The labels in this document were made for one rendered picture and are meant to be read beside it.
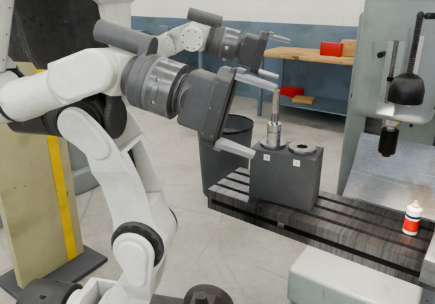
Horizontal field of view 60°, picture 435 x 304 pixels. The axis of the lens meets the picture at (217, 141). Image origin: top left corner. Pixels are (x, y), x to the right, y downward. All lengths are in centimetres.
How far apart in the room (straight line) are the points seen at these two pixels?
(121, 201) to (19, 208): 139
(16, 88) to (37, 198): 170
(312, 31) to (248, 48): 463
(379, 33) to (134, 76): 66
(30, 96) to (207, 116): 30
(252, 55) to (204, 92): 55
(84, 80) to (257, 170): 82
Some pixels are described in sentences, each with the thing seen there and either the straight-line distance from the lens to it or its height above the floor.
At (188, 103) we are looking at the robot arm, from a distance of 56.
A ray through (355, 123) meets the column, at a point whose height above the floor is 114.
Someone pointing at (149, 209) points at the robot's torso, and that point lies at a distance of 98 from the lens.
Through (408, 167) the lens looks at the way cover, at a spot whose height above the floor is 103.
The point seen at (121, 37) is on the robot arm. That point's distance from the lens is 61.
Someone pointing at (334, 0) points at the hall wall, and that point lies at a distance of 560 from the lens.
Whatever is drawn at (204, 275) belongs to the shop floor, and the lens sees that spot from 248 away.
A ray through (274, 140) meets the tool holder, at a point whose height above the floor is 117.
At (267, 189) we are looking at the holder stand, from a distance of 132.
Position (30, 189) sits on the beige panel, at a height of 61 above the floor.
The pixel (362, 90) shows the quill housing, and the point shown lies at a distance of 107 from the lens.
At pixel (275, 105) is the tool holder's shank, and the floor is 128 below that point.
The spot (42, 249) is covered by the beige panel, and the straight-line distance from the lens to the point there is 254.
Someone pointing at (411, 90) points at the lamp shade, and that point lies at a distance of 90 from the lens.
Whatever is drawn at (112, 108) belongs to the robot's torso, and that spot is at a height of 137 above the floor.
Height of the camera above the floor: 163
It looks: 21 degrees down
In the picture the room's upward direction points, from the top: straight up
